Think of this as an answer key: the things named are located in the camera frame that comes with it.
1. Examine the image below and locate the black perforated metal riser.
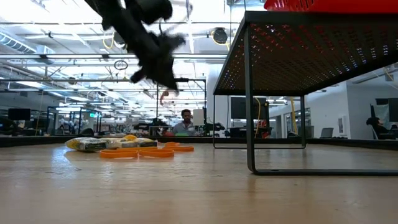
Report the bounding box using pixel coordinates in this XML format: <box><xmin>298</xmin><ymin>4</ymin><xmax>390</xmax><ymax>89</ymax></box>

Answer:
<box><xmin>212</xmin><ymin>10</ymin><xmax>398</xmax><ymax>177</ymax></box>

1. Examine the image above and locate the yellow padded pole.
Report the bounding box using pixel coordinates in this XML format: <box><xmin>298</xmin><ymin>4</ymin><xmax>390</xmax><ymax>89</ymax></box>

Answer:
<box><xmin>289</xmin><ymin>96</ymin><xmax>299</xmax><ymax>135</ymax></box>

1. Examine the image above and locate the black gantry frame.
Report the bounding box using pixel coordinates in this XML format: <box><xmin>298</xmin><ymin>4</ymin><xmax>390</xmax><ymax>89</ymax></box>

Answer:
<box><xmin>155</xmin><ymin>77</ymin><xmax>208</xmax><ymax>138</ymax></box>

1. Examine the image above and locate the person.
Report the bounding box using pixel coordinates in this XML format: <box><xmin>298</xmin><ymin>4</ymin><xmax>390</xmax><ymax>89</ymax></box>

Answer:
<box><xmin>366</xmin><ymin>116</ymin><xmax>396</xmax><ymax>141</ymax></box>
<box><xmin>172</xmin><ymin>108</ymin><xmax>200</xmax><ymax>137</ymax></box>

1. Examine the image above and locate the red plastic slotted basket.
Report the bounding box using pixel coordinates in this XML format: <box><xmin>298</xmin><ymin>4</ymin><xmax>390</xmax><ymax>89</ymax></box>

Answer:
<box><xmin>263</xmin><ymin>0</ymin><xmax>398</xmax><ymax>15</ymax></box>

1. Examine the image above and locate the white board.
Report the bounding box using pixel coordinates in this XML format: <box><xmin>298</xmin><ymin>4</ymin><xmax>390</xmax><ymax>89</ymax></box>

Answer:
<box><xmin>192</xmin><ymin>108</ymin><xmax>205</xmax><ymax>127</ymax></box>

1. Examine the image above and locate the black ceiling cable reel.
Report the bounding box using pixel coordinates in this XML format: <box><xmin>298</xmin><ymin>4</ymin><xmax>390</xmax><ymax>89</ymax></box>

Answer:
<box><xmin>211</xmin><ymin>27</ymin><xmax>230</xmax><ymax>46</ymax></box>

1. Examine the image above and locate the yellow hanging cable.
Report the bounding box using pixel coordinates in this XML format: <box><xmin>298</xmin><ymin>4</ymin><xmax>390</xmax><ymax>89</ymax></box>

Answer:
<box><xmin>253</xmin><ymin>96</ymin><xmax>262</xmax><ymax>139</ymax></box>

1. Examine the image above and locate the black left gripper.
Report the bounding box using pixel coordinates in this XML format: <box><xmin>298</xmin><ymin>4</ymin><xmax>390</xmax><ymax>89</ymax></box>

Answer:
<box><xmin>124</xmin><ymin>21</ymin><xmax>187</xmax><ymax>93</ymax></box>

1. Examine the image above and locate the red coil wrist keychain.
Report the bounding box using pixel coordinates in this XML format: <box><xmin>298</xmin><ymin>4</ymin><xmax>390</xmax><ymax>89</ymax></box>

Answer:
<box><xmin>159</xmin><ymin>89</ymin><xmax>172</xmax><ymax>107</ymax></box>

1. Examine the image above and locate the black monitor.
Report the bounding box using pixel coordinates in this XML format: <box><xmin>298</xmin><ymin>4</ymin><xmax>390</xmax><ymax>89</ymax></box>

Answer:
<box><xmin>7</xmin><ymin>108</ymin><xmax>32</xmax><ymax>122</ymax></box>
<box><xmin>230</xmin><ymin>96</ymin><xmax>271</xmax><ymax>121</ymax></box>

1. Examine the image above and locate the grey chair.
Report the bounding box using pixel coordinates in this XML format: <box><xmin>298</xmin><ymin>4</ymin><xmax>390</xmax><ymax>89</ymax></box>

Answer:
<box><xmin>320</xmin><ymin>127</ymin><xmax>335</xmax><ymax>139</ymax></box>

